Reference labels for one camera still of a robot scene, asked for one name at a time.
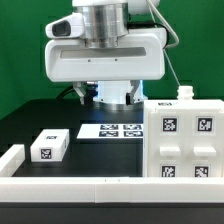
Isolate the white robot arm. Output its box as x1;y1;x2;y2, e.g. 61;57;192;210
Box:
45;0;179;110

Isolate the white cabinet body box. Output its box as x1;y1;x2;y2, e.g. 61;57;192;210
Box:
142;86;224;178

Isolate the black cable bundle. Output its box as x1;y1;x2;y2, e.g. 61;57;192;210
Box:
55;84;78;100

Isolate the white cabinet door panel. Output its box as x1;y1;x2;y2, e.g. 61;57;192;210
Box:
190;112;224;178
153;111;185;178

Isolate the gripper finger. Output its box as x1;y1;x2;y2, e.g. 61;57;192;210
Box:
73;82;90;105
126;80;142;105

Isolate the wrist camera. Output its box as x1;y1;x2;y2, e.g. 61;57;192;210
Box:
45;13;85;39

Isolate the white marker base sheet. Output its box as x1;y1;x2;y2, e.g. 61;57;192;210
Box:
77;124;143;139

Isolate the white U-shaped fence wall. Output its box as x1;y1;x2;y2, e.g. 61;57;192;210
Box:
0;143;224;204

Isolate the white small cabinet top block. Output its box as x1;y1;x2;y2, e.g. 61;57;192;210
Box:
30;129;70;162

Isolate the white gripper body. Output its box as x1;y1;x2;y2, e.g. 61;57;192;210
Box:
45;28;166;82

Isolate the white thin cable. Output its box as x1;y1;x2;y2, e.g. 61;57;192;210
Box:
146;0;183;88

